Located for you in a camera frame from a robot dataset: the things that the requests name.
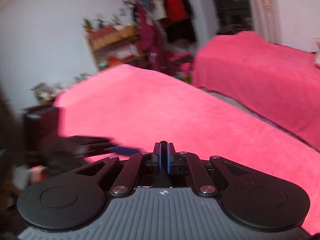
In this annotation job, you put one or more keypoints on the beige lace curtain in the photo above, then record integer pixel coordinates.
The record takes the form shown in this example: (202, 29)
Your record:
(265, 19)

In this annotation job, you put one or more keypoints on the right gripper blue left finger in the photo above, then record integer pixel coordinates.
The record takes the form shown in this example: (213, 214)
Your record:
(156, 159)

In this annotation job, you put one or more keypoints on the near pink bed cover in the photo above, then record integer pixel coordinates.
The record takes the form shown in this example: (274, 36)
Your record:
(137, 108)

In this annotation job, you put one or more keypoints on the pink bed cover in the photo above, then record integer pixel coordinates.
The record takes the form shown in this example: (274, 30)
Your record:
(137, 108)
(277, 82)

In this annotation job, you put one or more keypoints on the hanging clothes pile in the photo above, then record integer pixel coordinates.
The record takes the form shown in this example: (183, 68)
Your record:
(163, 23)

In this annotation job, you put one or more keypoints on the black pants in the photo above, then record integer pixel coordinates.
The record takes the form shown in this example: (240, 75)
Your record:
(163, 180)

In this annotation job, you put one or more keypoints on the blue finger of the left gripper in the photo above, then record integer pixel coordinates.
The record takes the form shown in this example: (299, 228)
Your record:
(124, 150)

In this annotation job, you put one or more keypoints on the wooden shelf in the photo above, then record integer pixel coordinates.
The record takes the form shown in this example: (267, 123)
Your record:
(116, 44)

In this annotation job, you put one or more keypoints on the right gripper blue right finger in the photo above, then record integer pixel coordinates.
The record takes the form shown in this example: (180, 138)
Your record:
(171, 158)

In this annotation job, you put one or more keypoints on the far pink bed cover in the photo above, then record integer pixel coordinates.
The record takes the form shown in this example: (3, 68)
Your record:
(277, 82)

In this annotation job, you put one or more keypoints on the dark window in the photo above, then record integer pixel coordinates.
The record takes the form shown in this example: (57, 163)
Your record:
(234, 16)

